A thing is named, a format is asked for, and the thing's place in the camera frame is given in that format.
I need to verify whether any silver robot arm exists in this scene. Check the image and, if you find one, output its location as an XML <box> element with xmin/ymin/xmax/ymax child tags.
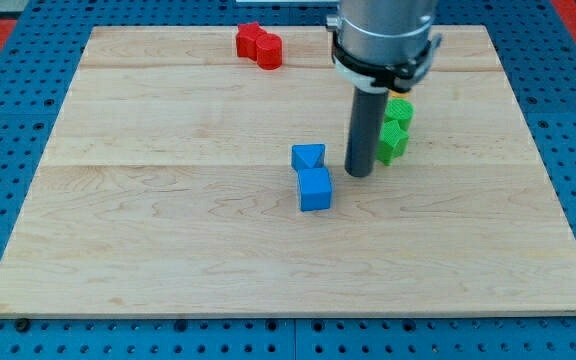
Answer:
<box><xmin>326</xmin><ymin>0</ymin><xmax>442</xmax><ymax>94</ymax></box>

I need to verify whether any blue triangle block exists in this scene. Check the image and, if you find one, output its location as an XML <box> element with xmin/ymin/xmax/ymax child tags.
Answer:
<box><xmin>291</xmin><ymin>143</ymin><xmax>326</xmax><ymax>171</ymax></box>

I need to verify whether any blue cube block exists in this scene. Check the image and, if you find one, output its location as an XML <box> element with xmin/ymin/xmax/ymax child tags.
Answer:
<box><xmin>297</xmin><ymin>167</ymin><xmax>333</xmax><ymax>212</ymax></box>

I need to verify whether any dark grey cylindrical pointer tool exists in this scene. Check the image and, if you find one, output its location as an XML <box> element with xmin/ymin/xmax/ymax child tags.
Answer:
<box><xmin>344</xmin><ymin>88</ymin><xmax>388</xmax><ymax>178</ymax></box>

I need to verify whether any green star block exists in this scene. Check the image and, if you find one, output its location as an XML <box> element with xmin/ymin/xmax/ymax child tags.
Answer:
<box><xmin>376</xmin><ymin>121</ymin><xmax>409</xmax><ymax>166</ymax></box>

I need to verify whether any wooden board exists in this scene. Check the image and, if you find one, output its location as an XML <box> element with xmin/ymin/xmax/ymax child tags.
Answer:
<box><xmin>0</xmin><ymin>26</ymin><xmax>576</xmax><ymax>319</ymax></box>

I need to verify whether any green cylinder block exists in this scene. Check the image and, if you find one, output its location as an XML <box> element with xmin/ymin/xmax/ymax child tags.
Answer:
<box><xmin>384</xmin><ymin>98</ymin><xmax>414</xmax><ymax>131</ymax></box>

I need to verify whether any red cylinder block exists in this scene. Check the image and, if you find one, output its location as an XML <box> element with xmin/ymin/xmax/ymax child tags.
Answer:
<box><xmin>256</xmin><ymin>33</ymin><xmax>283</xmax><ymax>70</ymax></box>

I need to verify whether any yellow block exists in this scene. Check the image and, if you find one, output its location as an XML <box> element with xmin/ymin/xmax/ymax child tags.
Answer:
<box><xmin>389</xmin><ymin>90</ymin><xmax>410</xmax><ymax>98</ymax></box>

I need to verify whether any red star block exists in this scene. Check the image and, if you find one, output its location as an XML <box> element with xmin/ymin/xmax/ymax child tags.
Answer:
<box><xmin>235</xmin><ymin>22</ymin><xmax>266</xmax><ymax>61</ymax></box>

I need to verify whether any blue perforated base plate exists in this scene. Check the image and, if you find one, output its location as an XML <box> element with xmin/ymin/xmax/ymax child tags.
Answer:
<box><xmin>0</xmin><ymin>0</ymin><xmax>576</xmax><ymax>359</ymax></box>

